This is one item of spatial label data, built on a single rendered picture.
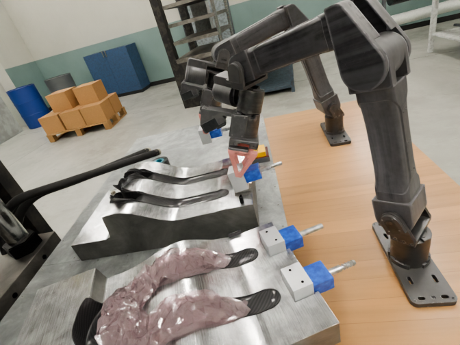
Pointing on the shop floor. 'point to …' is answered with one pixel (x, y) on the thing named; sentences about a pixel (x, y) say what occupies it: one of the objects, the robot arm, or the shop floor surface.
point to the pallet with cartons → (81, 110)
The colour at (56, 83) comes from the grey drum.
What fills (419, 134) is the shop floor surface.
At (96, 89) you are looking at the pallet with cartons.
